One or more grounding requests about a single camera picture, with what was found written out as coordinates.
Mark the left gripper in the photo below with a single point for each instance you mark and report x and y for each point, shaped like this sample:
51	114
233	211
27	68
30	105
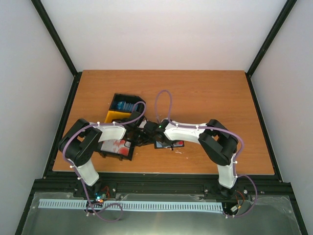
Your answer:
140	143

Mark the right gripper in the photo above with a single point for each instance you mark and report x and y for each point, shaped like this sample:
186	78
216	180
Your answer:
169	144

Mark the black card holder wallet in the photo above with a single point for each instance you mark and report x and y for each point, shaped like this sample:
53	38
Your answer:
158	145

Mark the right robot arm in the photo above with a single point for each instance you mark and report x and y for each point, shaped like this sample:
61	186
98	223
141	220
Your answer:
218	143

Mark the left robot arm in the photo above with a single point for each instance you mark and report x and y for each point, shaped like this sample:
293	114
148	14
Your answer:
82	140

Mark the left black card bin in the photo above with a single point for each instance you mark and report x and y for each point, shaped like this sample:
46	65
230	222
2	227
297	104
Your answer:
113	155

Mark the black card bin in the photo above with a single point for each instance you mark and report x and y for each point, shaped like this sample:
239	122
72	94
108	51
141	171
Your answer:
129	99
113	155

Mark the red white card stack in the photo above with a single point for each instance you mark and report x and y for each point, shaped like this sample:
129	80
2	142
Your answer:
121	147

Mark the blue card stack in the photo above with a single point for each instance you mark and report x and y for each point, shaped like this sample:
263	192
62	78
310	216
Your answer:
125	107

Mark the right black card bin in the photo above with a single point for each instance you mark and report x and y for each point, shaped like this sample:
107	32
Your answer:
129	99

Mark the small electronics board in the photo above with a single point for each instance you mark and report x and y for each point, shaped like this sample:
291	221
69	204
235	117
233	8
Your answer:
102	195

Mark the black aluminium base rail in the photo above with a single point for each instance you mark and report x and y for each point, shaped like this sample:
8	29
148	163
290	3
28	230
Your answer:
205	186

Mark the left black frame post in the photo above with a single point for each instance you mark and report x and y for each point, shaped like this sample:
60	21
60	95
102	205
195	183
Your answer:
38	5

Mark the black frame post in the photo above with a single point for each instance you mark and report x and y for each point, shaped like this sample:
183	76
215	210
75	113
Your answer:
38	5
281	18

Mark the right black frame post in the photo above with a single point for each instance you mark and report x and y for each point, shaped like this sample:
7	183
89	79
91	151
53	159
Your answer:
281	18

